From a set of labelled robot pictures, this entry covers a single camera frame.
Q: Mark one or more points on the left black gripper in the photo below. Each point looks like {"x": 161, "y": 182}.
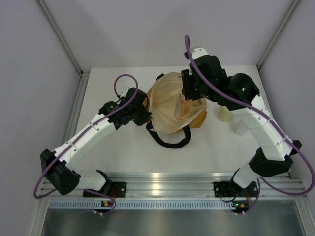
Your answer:
{"x": 145, "y": 117}

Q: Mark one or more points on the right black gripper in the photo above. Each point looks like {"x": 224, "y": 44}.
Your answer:
{"x": 187, "y": 79}

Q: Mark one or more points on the orange bottle pink cap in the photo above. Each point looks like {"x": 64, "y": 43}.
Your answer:
{"x": 182, "y": 107}

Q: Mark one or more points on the tan canvas tote bag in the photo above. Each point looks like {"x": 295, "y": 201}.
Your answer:
{"x": 162, "y": 98}

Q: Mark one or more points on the green pump bottle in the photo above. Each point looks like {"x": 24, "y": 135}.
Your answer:
{"x": 224, "y": 115}

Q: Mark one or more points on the white bottle black cap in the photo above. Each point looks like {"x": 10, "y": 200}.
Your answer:
{"x": 241, "y": 129}

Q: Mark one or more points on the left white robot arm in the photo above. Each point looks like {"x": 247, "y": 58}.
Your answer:
{"x": 58, "y": 166}

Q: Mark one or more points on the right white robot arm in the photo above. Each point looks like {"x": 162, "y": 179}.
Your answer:
{"x": 205, "y": 78}

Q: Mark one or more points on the left aluminium frame post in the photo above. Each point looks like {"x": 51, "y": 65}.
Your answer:
{"x": 58, "y": 33}

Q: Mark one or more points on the aluminium frame post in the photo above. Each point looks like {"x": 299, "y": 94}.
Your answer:
{"x": 58, "y": 33}
{"x": 278, "y": 32}

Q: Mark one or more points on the aluminium mounting rail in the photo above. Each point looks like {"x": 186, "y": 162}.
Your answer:
{"x": 184, "y": 185}

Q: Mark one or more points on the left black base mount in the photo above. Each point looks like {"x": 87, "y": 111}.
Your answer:
{"x": 110, "y": 189}

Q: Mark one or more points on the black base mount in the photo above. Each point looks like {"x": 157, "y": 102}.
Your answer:
{"x": 224, "y": 189}
{"x": 110, "y": 189}

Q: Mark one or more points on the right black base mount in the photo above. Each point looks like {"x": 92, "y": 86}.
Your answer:
{"x": 224, "y": 189}

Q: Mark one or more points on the grey slotted cable duct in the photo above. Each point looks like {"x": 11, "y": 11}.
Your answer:
{"x": 145, "y": 204}

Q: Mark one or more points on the right aluminium frame post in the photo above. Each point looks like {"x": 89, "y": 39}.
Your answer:
{"x": 278, "y": 32}

